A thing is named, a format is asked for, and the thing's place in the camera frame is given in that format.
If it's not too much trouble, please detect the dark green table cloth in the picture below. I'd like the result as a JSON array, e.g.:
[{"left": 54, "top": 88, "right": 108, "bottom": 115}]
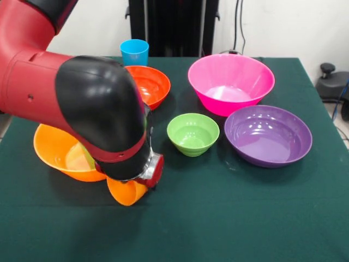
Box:
[{"left": 0, "top": 56, "right": 349, "bottom": 262}]

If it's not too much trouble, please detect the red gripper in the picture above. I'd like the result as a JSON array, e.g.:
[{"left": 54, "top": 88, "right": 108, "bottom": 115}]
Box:
[{"left": 136, "top": 154, "right": 165, "bottom": 192}]

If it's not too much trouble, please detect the wide purple bowl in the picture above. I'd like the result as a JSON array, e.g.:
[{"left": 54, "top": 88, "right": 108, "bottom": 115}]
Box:
[{"left": 224, "top": 105, "right": 313, "bottom": 168}]

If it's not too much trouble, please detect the large pink bowl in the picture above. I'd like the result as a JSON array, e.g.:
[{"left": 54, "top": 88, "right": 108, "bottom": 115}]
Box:
[{"left": 188, "top": 53, "right": 275, "bottom": 117}]

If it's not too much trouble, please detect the black floor device with knob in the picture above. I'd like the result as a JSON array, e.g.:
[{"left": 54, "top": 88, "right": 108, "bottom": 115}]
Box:
[{"left": 315, "top": 63, "right": 349, "bottom": 103}]

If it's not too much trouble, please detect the green cup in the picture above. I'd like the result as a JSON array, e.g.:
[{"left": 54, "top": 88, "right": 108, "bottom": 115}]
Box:
[{"left": 80, "top": 143, "right": 97, "bottom": 170}]

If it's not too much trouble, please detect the black hanging cable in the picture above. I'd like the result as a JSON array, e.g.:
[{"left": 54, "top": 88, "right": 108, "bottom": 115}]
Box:
[{"left": 233, "top": 0, "right": 246, "bottom": 54}]

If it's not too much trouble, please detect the orange cup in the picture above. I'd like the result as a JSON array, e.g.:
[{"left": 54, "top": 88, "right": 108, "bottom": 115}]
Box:
[{"left": 106, "top": 176, "right": 149, "bottom": 207}]

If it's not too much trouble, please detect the wide red bowl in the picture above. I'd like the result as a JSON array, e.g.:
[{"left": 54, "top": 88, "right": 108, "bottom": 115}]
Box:
[{"left": 124, "top": 65, "right": 172, "bottom": 111}]

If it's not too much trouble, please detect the large orange bowl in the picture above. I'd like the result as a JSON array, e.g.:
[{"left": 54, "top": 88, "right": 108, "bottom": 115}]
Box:
[{"left": 33, "top": 123, "right": 107, "bottom": 182}]

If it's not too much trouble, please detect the blue cup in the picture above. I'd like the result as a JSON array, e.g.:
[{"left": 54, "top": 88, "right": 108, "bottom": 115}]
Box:
[{"left": 119, "top": 39, "right": 150, "bottom": 67}]

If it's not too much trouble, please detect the small green bowl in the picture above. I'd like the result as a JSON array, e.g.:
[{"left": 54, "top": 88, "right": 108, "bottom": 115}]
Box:
[{"left": 166, "top": 112, "right": 220, "bottom": 158}]

